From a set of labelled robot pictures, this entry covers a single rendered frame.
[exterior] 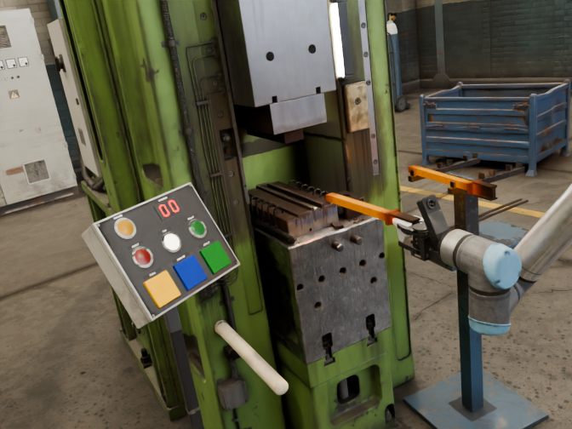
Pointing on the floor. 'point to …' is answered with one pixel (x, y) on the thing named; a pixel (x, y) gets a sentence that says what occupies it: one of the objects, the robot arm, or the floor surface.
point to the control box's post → (183, 366)
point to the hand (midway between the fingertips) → (398, 217)
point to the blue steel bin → (497, 122)
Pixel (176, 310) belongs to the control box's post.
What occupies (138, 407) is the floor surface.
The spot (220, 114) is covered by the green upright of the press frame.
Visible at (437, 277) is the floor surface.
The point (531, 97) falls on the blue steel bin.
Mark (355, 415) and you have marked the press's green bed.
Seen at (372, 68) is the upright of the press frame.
